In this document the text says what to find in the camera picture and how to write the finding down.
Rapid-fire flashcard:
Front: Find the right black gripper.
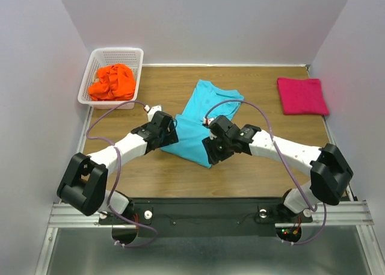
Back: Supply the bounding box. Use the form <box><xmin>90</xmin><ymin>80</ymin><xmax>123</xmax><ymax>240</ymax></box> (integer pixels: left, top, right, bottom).
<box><xmin>202</xmin><ymin>134</ymin><xmax>234</xmax><ymax>165</ymax></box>

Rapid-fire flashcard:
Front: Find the cyan blue t-shirt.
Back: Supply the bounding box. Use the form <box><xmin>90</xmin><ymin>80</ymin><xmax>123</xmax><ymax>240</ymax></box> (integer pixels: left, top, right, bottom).
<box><xmin>161</xmin><ymin>80</ymin><xmax>244</xmax><ymax>168</ymax></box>

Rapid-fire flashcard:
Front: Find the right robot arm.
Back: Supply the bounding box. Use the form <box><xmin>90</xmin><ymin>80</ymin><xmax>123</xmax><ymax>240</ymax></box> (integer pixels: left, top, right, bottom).
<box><xmin>202</xmin><ymin>116</ymin><xmax>354</xmax><ymax>221</ymax></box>

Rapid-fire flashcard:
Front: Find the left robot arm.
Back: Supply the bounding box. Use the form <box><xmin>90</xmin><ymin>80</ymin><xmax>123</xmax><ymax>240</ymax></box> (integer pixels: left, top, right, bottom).
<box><xmin>57</xmin><ymin>110</ymin><xmax>178</xmax><ymax>223</ymax></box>

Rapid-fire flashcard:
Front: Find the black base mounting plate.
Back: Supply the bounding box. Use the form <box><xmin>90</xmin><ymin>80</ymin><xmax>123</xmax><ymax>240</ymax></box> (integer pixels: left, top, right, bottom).
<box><xmin>99</xmin><ymin>197</ymin><xmax>319</xmax><ymax>238</ymax></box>

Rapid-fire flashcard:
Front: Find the orange t-shirt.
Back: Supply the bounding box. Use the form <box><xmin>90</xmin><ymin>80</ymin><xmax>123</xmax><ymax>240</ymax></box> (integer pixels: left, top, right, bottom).
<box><xmin>88</xmin><ymin>64</ymin><xmax>136</xmax><ymax>101</ymax></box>

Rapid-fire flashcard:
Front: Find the white plastic laundry basket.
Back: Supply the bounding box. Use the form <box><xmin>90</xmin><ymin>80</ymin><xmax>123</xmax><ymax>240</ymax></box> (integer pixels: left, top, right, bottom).
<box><xmin>78</xmin><ymin>47</ymin><xmax>144</xmax><ymax>110</ymax></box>

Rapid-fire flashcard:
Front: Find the folded magenta t-shirt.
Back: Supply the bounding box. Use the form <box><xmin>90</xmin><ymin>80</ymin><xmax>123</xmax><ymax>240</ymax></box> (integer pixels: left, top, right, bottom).
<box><xmin>277</xmin><ymin>77</ymin><xmax>330</xmax><ymax>116</ymax></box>

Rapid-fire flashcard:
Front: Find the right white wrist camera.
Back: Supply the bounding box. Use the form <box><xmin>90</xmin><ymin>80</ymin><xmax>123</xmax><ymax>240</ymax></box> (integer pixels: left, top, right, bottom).
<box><xmin>204</xmin><ymin>118</ymin><xmax>217</xmax><ymax>140</ymax></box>

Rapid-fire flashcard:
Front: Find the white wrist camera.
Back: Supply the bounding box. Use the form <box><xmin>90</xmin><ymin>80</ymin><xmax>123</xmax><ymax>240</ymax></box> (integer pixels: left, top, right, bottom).
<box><xmin>147</xmin><ymin>105</ymin><xmax>162</xmax><ymax>122</ymax></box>
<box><xmin>204</xmin><ymin>118</ymin><xmax>217</xmax><ymax>140</ymax></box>

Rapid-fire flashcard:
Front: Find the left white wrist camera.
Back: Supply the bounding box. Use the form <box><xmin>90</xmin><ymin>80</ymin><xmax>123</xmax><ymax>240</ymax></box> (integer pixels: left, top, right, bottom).
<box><xmin>147</xmin><ymin>105</ymin><xmax>162</xmax><ymax>122</ymax></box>

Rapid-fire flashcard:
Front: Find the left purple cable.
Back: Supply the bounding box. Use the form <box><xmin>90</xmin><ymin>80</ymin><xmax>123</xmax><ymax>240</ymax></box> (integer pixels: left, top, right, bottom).
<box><xmin>86</xmin><ymin>100</ymin><xmax>159</xmax><ymax>248</ymax></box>

